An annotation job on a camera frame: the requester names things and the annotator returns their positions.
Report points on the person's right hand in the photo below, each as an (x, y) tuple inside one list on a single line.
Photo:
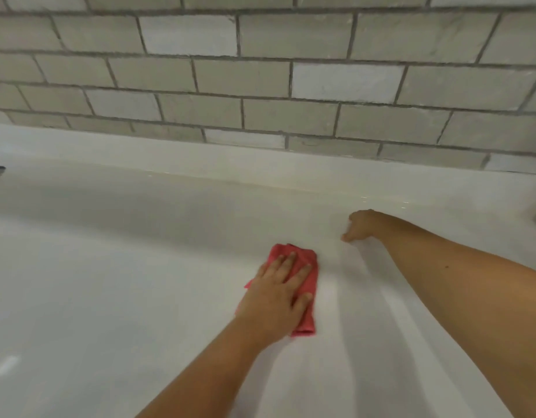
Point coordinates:
[(366, 226)]

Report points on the person's left hand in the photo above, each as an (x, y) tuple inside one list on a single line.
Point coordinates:
[(274, 300)]

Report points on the pink cloth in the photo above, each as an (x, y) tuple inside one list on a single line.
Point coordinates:
[(307, 256)]

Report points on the person's left forearm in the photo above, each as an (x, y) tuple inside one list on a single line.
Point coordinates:
[(202, 378)]

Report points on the person's right forearm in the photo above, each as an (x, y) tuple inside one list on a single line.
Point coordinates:
[(477, 291)]

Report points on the white countertop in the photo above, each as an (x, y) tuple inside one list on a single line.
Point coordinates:
[(120, 278)]

